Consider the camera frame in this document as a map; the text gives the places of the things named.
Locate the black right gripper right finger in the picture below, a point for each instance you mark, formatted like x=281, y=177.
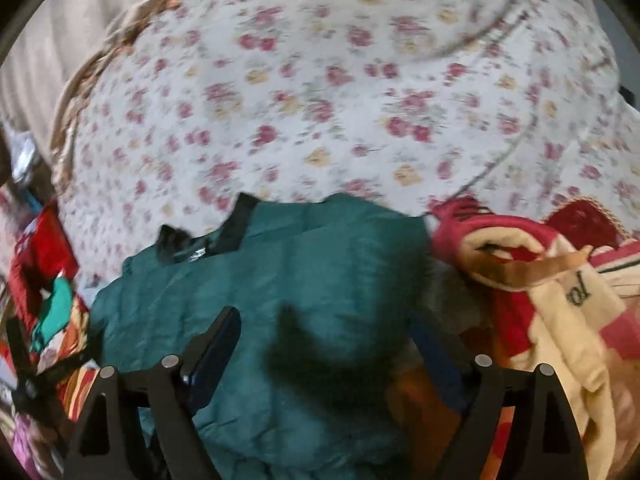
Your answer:
x=543, y=442

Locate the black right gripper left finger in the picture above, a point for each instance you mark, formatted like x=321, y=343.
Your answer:
x=139, y=425

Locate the dark green puffer jacket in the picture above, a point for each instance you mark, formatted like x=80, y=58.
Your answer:
x=324, y=291

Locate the teal green garment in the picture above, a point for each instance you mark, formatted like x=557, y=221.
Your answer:
x=54, y=315

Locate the red cream rose blanket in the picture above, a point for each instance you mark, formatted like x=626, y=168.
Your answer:
x=563, y=292

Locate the red garment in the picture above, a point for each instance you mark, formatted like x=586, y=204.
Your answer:
x=41, y=254

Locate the white floral bed sheet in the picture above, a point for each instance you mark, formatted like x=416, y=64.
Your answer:
x=403, y=102

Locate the beige fringed curtain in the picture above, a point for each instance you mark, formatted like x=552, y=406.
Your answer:
x=55, y=45

